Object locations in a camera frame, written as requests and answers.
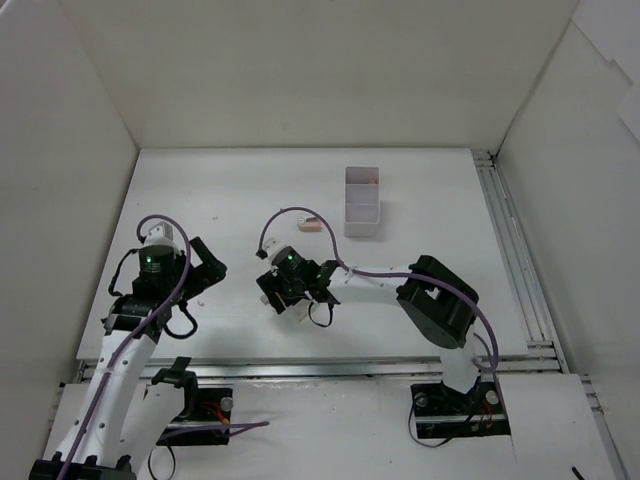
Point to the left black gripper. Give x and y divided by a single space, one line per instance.
206 265

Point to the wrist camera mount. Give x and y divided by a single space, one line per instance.
161 233
269 248

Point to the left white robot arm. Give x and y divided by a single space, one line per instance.
106 440

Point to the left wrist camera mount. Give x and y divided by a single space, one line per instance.
161 233

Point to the pink correction tape dispenser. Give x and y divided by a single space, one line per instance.
309 224

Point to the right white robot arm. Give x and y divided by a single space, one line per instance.
442 307

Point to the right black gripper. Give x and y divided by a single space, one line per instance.
272 291

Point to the white compartment organizer box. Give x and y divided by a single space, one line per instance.
362 205

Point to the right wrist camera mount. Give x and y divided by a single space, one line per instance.
269 248

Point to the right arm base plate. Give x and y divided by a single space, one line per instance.
439 415

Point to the aluminium frame rail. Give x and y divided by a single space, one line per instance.
333 403

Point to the cream white eraser block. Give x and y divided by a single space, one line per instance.
301 313

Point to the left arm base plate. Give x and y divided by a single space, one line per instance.
213 406

